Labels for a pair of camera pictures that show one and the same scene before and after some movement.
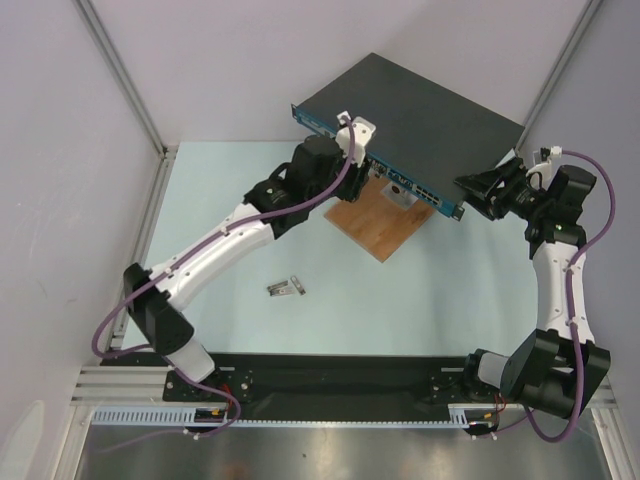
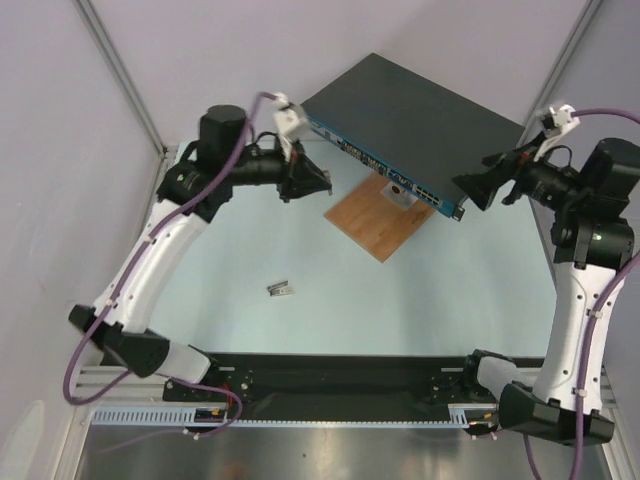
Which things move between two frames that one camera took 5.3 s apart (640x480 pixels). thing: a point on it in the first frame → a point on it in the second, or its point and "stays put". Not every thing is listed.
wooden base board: (377, 223) stays put
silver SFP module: (280, 289) stays put
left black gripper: (358, 176) → (301, 176)
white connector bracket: (363, 132) → (290, 121)
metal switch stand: (400, 195) stays put
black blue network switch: (425, 138) stays put
